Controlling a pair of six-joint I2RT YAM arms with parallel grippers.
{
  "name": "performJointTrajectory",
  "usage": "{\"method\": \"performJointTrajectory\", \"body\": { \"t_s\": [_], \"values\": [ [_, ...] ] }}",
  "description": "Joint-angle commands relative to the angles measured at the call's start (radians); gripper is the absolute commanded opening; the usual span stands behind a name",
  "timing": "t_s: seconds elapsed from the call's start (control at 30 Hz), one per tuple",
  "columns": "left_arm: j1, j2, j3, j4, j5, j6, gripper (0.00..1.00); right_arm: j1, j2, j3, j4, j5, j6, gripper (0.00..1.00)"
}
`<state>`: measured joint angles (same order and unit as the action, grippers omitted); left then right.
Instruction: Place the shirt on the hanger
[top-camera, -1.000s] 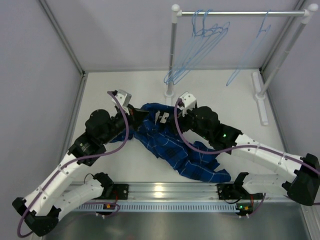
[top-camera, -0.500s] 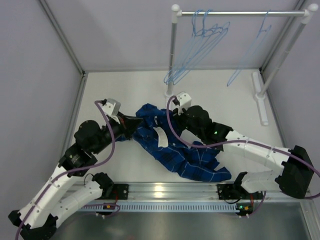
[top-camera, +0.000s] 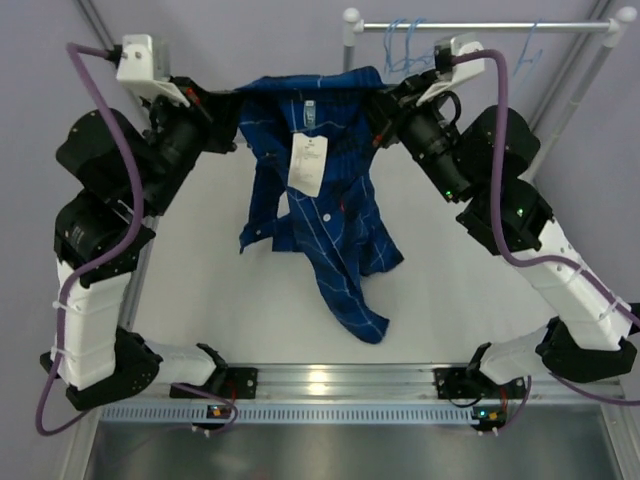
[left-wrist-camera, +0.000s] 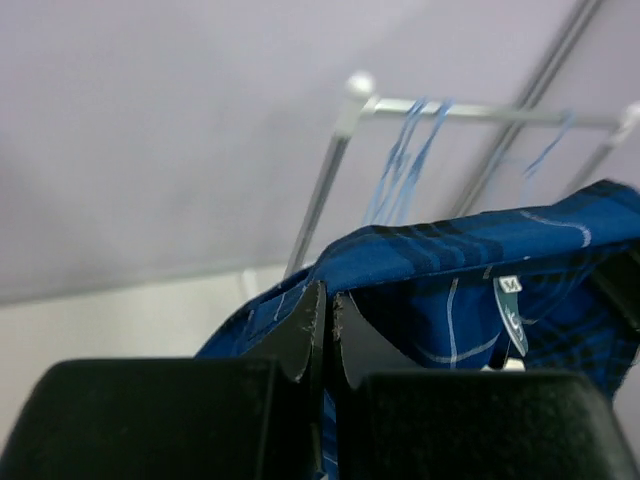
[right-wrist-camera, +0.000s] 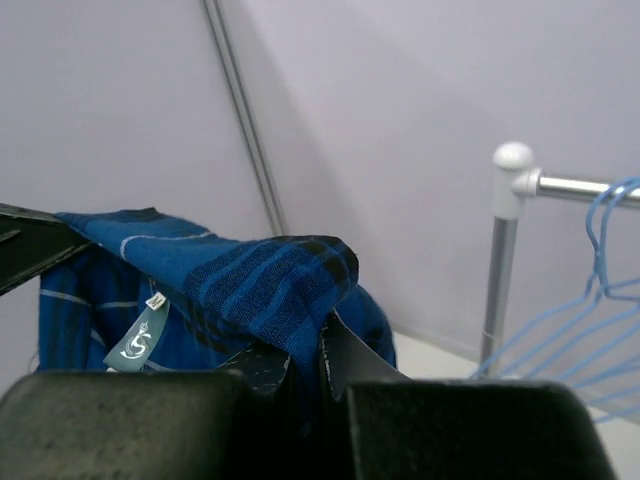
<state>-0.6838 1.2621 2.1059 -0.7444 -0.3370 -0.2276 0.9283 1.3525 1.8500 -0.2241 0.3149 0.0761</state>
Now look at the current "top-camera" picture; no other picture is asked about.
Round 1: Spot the blue plaid shirt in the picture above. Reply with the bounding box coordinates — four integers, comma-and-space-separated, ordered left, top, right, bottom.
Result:
239, 66, 404, 344

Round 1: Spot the light blue wire hanger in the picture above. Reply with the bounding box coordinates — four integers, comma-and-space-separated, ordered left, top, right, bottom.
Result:
514, 19, 544, 81

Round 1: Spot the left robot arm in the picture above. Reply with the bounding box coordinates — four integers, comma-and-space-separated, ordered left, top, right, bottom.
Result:
40, 77, 243, 412

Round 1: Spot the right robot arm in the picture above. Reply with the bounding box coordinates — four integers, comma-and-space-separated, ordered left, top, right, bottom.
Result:
364, 72, 638, 385

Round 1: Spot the white paper shirt tag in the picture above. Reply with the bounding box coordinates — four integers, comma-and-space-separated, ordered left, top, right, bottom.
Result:
287, 132, 328, 198

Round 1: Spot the white metal clothes rack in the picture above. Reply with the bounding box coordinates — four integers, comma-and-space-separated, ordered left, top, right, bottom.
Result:
342, 5, 639, 201

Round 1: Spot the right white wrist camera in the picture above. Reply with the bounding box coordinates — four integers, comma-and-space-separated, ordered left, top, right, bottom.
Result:
416, 33, 485, 106

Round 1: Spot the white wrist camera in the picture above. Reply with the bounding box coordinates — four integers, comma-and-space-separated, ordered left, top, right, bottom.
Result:
116, 34, 190, 107
416, 33, 485, 106

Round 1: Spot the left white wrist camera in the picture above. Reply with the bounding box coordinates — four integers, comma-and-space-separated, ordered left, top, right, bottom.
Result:
116, 34, 190, 107

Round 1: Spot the aluminium frame post left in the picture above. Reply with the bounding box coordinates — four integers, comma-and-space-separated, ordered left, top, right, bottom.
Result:
71, 0, 122, 66

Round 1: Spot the aluminium frame post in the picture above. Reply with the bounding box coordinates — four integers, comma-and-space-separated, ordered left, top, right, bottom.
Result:
517, 19, 601, 134
71, 0, 122, 66

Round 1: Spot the aluminium frame post right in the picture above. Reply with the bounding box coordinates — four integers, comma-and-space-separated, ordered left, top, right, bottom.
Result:
517, 19, 601, 134

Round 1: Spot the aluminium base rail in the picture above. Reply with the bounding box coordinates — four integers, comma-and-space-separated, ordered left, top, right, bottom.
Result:
79, 363, 626, 401

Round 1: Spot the perforated cable tray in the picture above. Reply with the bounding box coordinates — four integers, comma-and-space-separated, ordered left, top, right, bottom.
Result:
101, 401, 479, 425

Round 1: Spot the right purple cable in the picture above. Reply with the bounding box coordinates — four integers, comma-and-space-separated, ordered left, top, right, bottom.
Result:
452, 48, 640, 406

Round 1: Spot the purple cable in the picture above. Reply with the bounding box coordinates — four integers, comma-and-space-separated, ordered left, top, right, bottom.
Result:
34, 42, 239, 436
452, 48, 640, 406

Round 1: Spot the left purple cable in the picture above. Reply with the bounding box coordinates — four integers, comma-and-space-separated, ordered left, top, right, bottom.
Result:
34, 42, 239, 436

